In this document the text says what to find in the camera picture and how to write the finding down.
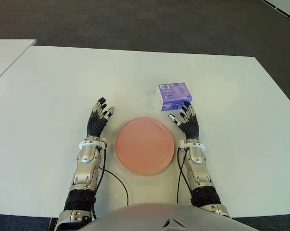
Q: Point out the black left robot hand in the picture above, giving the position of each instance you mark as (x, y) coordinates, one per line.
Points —
(95, 125)

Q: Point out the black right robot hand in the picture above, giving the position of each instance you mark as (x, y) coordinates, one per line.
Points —
(191, 128)

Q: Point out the purple tissue paper pack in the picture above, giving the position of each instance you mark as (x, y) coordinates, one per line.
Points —
(174, 93)

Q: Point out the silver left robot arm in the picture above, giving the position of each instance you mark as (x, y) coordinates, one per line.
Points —
(85, 166)

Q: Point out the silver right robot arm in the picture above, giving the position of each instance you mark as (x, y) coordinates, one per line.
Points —
(198, 168)

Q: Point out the pink round plate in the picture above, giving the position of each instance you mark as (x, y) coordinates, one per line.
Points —
(144, 146)

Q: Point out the silver robot torso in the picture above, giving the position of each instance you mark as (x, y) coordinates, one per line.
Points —
(159, 216)

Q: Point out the white side table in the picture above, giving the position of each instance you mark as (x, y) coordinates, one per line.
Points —
(7, 53)

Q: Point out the white panel with black edge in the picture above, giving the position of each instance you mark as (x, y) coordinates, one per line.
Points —
(286, 6)

